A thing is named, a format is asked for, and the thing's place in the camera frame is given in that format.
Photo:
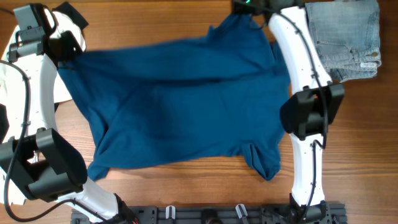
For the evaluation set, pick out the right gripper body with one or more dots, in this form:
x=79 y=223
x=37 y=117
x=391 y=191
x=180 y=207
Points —
x=245 y=6

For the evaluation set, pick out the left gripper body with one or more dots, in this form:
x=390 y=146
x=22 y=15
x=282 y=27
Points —
x=68 y=45

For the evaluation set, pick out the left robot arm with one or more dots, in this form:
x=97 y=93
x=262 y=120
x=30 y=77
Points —
x=35 y=158

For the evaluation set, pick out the white garment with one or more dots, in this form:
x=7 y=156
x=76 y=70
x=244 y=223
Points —
x=62 y=87

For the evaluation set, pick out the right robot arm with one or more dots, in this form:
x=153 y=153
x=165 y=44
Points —
x=312 y=107

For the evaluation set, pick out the folded light blue jeans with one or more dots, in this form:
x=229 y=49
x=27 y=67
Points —
x=346 y=37

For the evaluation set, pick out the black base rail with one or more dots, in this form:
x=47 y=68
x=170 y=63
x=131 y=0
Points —
x=271 y=213

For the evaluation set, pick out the blue polo shirt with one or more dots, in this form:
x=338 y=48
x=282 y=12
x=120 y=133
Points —
x=217 y=95

